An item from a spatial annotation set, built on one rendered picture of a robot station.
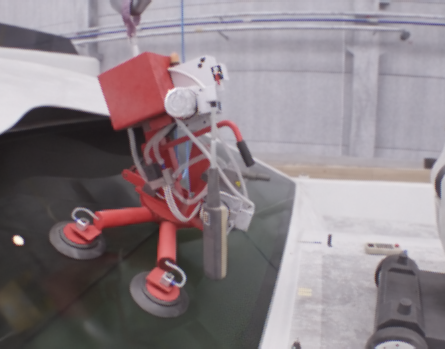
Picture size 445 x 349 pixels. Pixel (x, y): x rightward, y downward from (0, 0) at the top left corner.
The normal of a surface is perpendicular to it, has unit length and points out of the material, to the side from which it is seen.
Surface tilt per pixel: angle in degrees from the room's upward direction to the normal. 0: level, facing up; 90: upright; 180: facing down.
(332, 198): 90
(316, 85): 90
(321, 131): 90
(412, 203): 90
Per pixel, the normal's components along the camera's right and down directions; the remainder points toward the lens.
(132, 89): -0.26, 0.22
